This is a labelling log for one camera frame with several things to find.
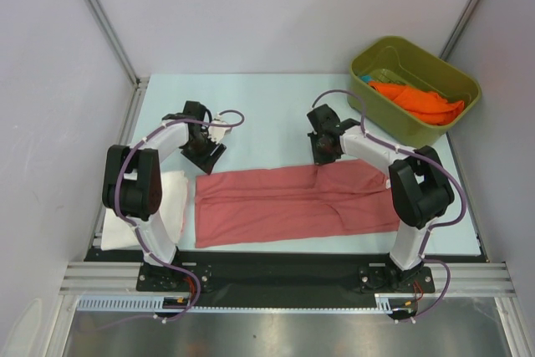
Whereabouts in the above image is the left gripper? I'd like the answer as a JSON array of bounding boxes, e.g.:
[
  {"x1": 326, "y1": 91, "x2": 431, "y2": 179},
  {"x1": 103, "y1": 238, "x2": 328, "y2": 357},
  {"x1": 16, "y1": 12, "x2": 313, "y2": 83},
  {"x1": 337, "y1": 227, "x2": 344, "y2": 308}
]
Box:
[{"x1": 181, "y1": 129, "x2": 226, "y2": 175}]

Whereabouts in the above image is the pink t shirt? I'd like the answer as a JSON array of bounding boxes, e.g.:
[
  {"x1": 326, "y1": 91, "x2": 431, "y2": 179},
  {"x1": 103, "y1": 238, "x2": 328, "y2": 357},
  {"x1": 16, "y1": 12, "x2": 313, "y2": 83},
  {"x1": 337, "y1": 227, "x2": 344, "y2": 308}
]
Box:
[{"x1": 195, "y1": 160, "x2": 400, "y2": 248}]

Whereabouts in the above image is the orange t shirt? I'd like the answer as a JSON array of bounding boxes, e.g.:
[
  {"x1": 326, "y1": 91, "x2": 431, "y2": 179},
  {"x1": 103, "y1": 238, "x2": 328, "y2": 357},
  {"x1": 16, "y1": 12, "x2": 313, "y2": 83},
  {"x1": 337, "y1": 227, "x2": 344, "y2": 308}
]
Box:
[{"x1": 369, "y1": 81, "x2": 465, "y2": 126}]

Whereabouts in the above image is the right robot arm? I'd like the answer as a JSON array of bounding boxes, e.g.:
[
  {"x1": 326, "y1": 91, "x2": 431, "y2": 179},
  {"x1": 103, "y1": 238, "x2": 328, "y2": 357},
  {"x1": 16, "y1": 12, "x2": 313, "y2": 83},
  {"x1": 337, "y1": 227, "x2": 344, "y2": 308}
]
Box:
[{"x1": 307, "y1": 105, "x2": 455, "y2": 291}]

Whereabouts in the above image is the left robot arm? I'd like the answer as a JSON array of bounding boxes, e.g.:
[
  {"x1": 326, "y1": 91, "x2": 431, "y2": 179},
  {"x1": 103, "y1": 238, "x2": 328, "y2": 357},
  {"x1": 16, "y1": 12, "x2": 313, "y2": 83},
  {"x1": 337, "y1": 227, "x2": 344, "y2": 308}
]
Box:
[{"x1": 102, "y1": 101, "x2": 233, "y2": 290}]

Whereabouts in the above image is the teal t shirt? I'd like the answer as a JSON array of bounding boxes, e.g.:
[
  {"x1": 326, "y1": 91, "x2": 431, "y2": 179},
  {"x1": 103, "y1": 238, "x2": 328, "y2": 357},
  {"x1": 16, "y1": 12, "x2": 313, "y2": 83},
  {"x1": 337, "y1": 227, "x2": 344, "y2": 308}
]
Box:
[{"x1": 360, "y1": 75, "x2": 373, "y2": 83}]

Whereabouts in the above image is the olive green plastic bin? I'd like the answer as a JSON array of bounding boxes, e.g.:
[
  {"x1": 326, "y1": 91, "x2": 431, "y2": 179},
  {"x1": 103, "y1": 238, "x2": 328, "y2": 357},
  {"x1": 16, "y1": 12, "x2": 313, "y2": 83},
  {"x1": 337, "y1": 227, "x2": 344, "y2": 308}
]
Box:
[{"x1": 348, "y1": 36, "x2": 482, "y2": 148}]

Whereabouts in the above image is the folded white t shirt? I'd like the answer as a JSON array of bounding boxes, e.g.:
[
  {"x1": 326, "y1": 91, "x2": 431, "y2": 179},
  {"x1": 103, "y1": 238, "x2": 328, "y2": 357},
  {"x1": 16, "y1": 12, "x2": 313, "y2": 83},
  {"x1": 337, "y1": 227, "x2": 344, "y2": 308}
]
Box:
[{"x1": 100, "y1": 171, "x2": 188, "y2": 251}]

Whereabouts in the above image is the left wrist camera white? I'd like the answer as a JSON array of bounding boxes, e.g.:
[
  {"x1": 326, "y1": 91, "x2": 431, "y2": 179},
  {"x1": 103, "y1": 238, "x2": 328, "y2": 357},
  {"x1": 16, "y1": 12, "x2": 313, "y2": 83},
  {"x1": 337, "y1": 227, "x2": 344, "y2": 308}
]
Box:
[{"x1": 208, "y1": 115, "x2": 232, "y2": 144}]

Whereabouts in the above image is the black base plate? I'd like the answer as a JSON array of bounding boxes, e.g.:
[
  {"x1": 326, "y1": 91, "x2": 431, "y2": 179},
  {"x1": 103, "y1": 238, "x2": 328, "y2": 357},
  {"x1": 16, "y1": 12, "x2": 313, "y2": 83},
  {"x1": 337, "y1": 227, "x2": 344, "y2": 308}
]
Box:
[{"x1": 84, "y1": 248, "x2": 486, "y2": 309}]

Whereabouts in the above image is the white slotted cable duct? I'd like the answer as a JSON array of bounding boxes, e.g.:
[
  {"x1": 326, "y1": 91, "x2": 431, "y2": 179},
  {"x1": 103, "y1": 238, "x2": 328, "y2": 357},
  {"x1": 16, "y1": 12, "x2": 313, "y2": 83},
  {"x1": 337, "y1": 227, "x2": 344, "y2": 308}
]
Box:
[{"x1": 77, "y1": 295, "x2": 411, "y2": 315}]

